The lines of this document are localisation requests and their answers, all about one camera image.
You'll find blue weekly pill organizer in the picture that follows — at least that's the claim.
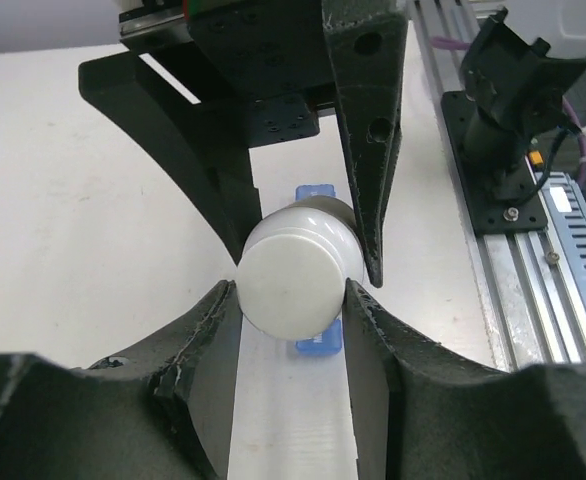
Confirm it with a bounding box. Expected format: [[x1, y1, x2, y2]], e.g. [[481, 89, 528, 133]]
[[292, 183, 344, 359]]

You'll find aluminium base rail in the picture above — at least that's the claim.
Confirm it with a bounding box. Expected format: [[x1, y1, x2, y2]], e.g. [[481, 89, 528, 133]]
[[408, 1, 586, 370]]

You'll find white slotted cable duct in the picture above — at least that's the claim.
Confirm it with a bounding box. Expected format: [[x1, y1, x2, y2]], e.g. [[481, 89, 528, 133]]
[[541, 172, 586, 347]]

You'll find white cap pill bottle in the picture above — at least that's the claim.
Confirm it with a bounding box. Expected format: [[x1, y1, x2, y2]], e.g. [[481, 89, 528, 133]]
[[235, 195, 365, 341]]

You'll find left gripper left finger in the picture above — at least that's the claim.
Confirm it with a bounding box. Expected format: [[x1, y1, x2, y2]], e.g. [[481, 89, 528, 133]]
[[0, 281, 242, 479]]

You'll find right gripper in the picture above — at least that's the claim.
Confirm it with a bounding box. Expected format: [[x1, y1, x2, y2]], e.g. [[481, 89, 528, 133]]
[[78, 1, 404, 288]]

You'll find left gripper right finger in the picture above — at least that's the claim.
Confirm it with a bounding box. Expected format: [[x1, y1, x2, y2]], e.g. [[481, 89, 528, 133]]
[[343, 281, 586, 479]]

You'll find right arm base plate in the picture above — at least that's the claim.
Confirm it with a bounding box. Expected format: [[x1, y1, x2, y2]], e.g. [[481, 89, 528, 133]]
[[440, 91, 548, 237]]

